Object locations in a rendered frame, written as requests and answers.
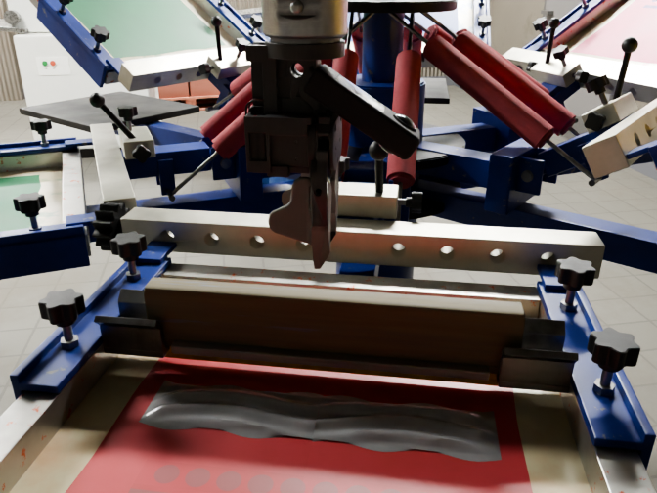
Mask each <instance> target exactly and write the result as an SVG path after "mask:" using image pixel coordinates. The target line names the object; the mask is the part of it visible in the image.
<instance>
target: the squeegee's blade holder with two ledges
mask: <svg viewBox="0 0 657 493"><path fill-rule="evenodd" d="M171 353H173V354H185V355H195V356H207V357H219V358H230V359H242V360H253V361H264V362H276V363H288V364H298V365H310V366H322V367H333V368H344V369H356V370H367V371H379V372H390V373H401V374H413V375H425V376H436V377H447V378H459V379H471V380H481V381H488V380H489V377H490V369H489V366H484V365H472V364H461V363H449V362H437V361H425V360H414V359H402V358H389V357H377V356H366V355H354V354H342V353H330V352H319V351H307V350H295V349H282V348H271V347H259V346H247V345H235V344H224V343H212V342H200V341H187V340H176V339H175V340H174V341H173V343H172V344H171Z"/></svg>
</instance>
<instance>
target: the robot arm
mask: <svg viewBox="0 0 657 493"><path fill-rule="evenodd" d="M261 5H262V27H263V34H264V35H265V36H266V37H270V41H265V42H263V41H255V42H253V43H252V44H251V45H249V44H247V45H245V61H246V62H250V63H251V83H252V100H250V101H249V102H248V103H247V104H246V106H245V116H244V117H243V118H244V136H245V152H246V170H247V172H252V173H267V176H271V177H288V176H289V175H290V173H301V177H299V178H297V179H296V180H295V181H294V182H293V184H292V186H291V189H288V190H286V191H284V192H283V194H282V203H283V205H284V206H282V207H280V208H278V209H276V210H273V211H272V212H271V213H270V215H269V219H268V224H269V227H270V229H271V230H272V231H273V232H275V233H277V234H280V235H283V236H286V237H289V238H292V239H295V240H298V241H301V242H304V243H307V244H309V245H311V246H312V250H313V261H314V268H315V269H321V268H322V266H323V264H324V263H325V261H326V260H327V258H328V256H329V254H330V242H331V241H332V239H333V238H334V236H335V235H336V227H337V211H338V194H339V161H340V156H341V147H342V118H343V119H344V120H346V121H347V122H349V123H350V124H352V125H353V126H354V127H356V128H357V129H359V130H360V131H362V132H363V133H365V134H366V135H368V136H369V137H370V138H372V139H373V140H375V141H376V142H377V143H378V144H379V145H380V146H381V147H382V148H383V149H384V150H385V151H386V152H388V153H389V154H393V155H396V156H397V157H399V158H400V159H408V158H410V157H411V155H412V154H413V153H414V151H415V150H416V148H417V147H418V145H419V143H420V131H419V129H418V128H416V126H415V124H414V123H413V122H412V120H411V119H410V118H408V117H407V116H405V115H403V114H399V113H395V112H394V111H392V110H390V109H389V108H387V107H386V106H385V105H384V104H382V103H381V102H379V101H378V100H377V99H375V98H374V97H372V96H371V95H369V94H368V93H366V92H365V91H364V90H362V89H361V88H359V87H358V86H356V85H355V84H354V83H352V82H351V81H349V80H348V79H346V78H345V77H343V76H342V75H341V74H339V73H338V72H336V71H335V70H333V69H332V68H331V67H329V66H327V65H321V60H328V59H336V58H341V57H344V56H345V40H343V39H340V37H343V36H344V35H346V34H347V15H348V0H261ZM296 64H301V65H302V66H303V68H304V72H303V73H300V72H298V71H297V69H296V66H295V65H296ZM251 102H252V103H253V106H250V103H251ZM247 107H248V113H247ZM254 115H256V116H254Z"/></svg>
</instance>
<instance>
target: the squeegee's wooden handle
mask: <svg viewBox="0 0 657 493"><path fill-rule="evenodd" d="M144 299H145V305H146V312H147V319H149V320H158V322H160V323H161V324H162V327H163V335H164V342H165V346H171V344H172V343H173V341H174V340H175V339H176V340H187V341H200V342H212V343H224V344H235V345H247V346H259V347H271V348H282V349H295V350H307V351H319V352H330V353H342V354H354V355H366V356H377V357H389V358H402V359H414V360H425V361H437V362H449V363H461V364H472V365H484V366H489V369H490V374H498V373H499V369H500V363H501V356H502V350H503V349H504V348H505V347H510V348H521V345H522V338H523V333H524V327H525V312H524V308H523V305H522V303H521V302H512V301H497V300H483V299H469V298H454V297H441V296H426V295H412V294H398V293H384V292H369V291H342V290H328V289H313V288H300V287H285V286H270V285H256V284H242V283H228V282H213V281H200V280H185V279H171V278H157V277H152V278H151V280H150V281H149V282H148V283H147V284H146V286H145V288H144Z"/></svg>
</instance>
